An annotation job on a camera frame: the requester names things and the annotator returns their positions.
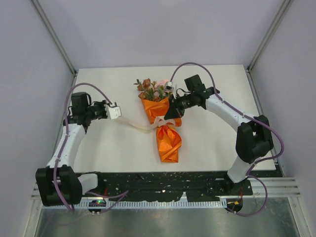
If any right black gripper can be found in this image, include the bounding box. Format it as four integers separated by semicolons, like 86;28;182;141
165;92;196;120

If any fake flower bouquet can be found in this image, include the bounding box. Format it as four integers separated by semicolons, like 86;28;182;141
134;78;172;102

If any orange wrapping paper sheet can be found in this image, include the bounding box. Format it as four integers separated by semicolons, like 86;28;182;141
141;98;182;163

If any cream ribbon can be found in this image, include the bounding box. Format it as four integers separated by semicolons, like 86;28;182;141
115;116;176;133

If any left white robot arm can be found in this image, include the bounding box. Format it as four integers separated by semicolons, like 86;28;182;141
36;92;108;206

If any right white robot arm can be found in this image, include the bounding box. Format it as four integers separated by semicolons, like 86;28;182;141
164;75;274;195

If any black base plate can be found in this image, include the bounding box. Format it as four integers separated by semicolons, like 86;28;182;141
48;170;284;202

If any left aluminium corner post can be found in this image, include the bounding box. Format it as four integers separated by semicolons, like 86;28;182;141
29;0;78;76

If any aluminium corner post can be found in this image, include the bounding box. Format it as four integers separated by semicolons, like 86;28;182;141
245;0;294;74
29;0;78;76

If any white slotted cable duct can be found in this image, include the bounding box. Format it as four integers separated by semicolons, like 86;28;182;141
74;198;227;209

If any aluminium frame rail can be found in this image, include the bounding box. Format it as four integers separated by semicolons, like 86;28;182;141
31;176;302;199

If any right aluminium corner post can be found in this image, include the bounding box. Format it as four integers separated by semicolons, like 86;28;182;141
245;0;294;74

